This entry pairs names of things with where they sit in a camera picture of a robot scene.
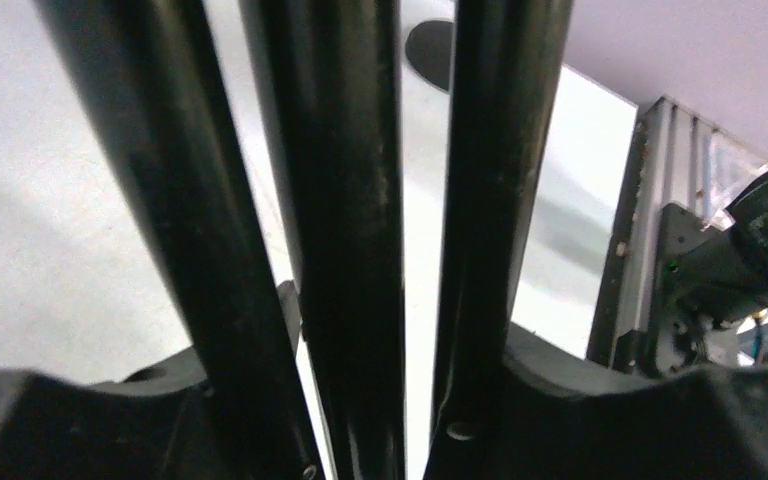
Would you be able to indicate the black round microphone stand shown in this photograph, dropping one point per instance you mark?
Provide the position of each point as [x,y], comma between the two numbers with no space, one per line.
[428,49]

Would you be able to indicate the aluminium frame rail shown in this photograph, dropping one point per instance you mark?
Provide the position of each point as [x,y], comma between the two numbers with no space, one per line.
[681,171]

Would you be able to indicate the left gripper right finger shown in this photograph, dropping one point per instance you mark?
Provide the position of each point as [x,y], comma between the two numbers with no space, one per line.
[561,417]

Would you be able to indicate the black music stand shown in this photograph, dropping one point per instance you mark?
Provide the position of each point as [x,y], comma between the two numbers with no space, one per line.
[328,80]

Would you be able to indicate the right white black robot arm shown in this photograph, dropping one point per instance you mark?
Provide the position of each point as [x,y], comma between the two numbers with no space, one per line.
[707,281]

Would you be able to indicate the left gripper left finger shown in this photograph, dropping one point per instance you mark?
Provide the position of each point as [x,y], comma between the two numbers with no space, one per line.
[166,421]

